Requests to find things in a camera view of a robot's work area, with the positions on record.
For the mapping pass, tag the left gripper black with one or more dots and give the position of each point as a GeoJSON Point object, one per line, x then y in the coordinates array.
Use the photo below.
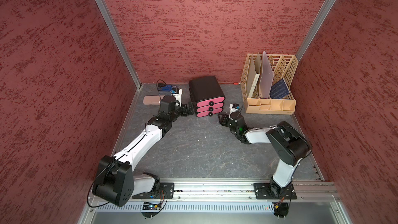
{"type": "Point", "coordinates": [185, 113]}

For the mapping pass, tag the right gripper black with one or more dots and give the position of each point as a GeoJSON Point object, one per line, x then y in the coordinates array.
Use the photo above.
{"type": "Point", "coordinates": [223, 120]}

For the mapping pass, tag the black pink drawer cabinet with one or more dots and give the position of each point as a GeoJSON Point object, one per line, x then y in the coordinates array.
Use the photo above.
{"type": "Point", "coordinates": [207, 96]}

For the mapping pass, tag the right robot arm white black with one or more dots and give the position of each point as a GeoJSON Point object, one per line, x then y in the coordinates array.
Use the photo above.
{"type": "Point", "coordinates": [290, 145]}

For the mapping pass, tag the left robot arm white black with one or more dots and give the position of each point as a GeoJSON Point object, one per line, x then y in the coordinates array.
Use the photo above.
{"type": "Point", "coordinates": [115, 181]}

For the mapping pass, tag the blue black stapler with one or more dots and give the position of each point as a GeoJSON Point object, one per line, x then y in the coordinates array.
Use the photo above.
{"type": "Point", "coordinates": [167, 87]}

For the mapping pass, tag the pink pencil case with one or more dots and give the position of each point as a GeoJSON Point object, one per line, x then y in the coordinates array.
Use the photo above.
{"type": "Point", "coordinates": [152, 100]}

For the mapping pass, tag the beige paper folder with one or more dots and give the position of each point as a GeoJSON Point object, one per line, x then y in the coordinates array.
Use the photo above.
{"type": "Point", "coordinates": [253, 76]}

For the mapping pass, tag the beige file organizer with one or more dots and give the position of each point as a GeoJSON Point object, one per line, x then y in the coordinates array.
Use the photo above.
{"type": "Point", "coordinates": [283, 66]}

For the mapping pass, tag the dark blue notebook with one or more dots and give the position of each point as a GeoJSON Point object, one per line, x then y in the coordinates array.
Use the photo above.
{"type": "Point", "coordinates": [279, 90]}

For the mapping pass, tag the translucent grey folder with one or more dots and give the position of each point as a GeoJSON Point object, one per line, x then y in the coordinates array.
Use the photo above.
{"type": "Point", "coordinates": [266, 77]}

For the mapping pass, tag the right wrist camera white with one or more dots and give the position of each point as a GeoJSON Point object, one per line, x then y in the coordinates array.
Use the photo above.
{"type": "Point", "coordinates": [234, 107]}

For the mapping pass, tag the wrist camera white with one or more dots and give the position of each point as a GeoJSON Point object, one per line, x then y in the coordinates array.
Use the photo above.
{"type": "Point", "coordinates": [234, 107]}
{"type": "Point", "coordinates": [177, 93]}

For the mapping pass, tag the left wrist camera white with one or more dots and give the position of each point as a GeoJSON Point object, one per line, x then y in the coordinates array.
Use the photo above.
{"type": "Point", "coordinates": [177, 93]}

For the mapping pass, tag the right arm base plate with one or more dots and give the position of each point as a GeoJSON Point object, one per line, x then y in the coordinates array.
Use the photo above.
{"type": "Point", "coordinates": [264, 191]}

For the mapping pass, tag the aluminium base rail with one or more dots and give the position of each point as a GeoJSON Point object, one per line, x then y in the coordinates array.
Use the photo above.
{"type": "Point", "coordinates": [242, 190]}

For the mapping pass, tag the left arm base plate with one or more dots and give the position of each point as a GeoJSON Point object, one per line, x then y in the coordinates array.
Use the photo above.
{"type": "Point", "coordinates": [166, 190]}

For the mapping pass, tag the aluminium corner post right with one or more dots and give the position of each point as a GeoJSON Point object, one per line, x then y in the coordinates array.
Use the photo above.
{"type": "Point", "coordinates": [315, 27]}

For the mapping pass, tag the aluminium corner post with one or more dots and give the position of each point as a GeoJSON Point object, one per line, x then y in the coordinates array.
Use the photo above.
{"type": "Point", "coordinates": [118, 41]}
{"type": "Point", "coordinates": [315, 27]}

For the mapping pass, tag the aluminium corner post left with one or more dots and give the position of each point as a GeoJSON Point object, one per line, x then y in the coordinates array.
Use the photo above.
{"type": "Point", "coordinates": [118, 41]}

